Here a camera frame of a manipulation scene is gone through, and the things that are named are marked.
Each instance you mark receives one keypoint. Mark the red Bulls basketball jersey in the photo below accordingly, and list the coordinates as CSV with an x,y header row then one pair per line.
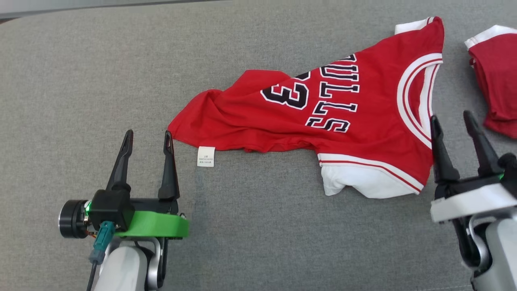
x,y
363,105

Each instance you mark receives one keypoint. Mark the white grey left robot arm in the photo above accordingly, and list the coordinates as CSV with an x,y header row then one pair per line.
x,y
125,266

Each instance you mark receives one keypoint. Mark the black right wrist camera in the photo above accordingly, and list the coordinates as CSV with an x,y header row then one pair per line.
x,y
509,169

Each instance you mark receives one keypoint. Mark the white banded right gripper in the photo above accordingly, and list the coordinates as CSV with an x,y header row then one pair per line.
x,y
468,200

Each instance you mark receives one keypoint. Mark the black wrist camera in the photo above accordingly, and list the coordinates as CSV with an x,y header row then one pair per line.
x,y
509,169
111,206

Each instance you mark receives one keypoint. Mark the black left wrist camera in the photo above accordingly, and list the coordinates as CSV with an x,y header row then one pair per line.
x,y
111,206

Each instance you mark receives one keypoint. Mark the red Bulls basketball shorts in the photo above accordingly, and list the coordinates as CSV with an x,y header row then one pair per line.
x,y
499,81

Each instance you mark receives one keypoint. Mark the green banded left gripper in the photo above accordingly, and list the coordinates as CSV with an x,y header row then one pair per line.
x,y
157,224

